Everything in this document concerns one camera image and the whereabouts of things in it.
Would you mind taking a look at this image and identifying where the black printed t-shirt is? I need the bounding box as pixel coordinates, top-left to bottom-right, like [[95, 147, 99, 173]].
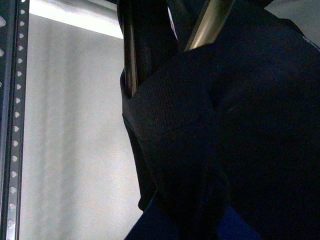
[[118, 0, 320, 240]]

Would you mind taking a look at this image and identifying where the grey metal drying rack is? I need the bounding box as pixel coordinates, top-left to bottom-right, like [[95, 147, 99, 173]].
[[0, 0, 30, 240]]

